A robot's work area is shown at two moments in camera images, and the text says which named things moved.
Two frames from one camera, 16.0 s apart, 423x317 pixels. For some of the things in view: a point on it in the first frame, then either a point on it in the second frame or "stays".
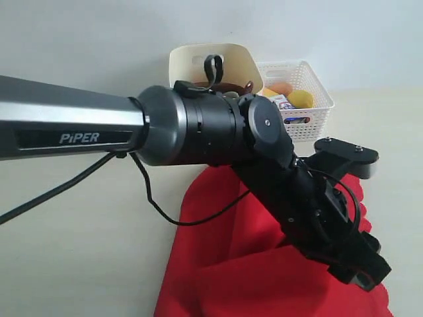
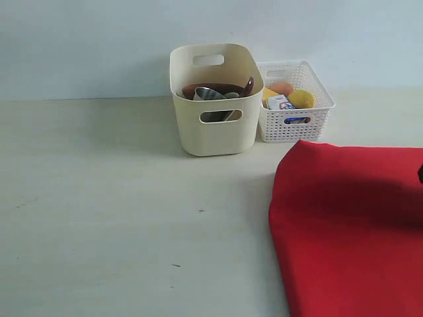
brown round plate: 221,87 stays
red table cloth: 235,265 to 346,226
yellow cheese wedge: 269,93 stays
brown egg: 281,88 stays
